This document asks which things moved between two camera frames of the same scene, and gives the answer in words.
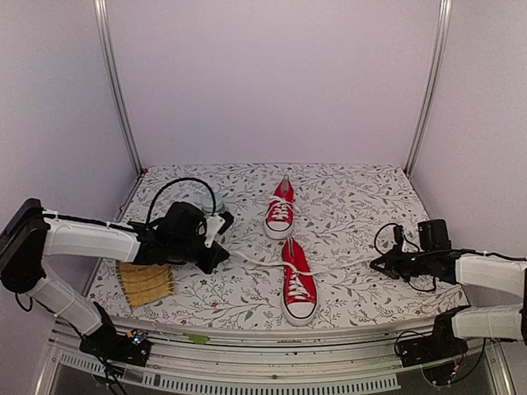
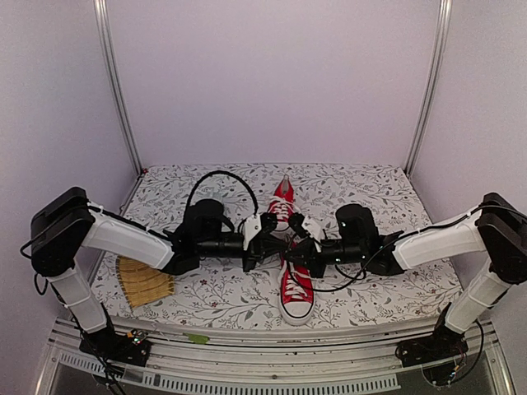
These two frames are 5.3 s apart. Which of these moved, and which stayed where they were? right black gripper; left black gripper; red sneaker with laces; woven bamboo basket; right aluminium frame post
Moved: right black gripper; left black gripper
Stayed: red sneaker with laces; right aluminium frame post; woven bamboo basket
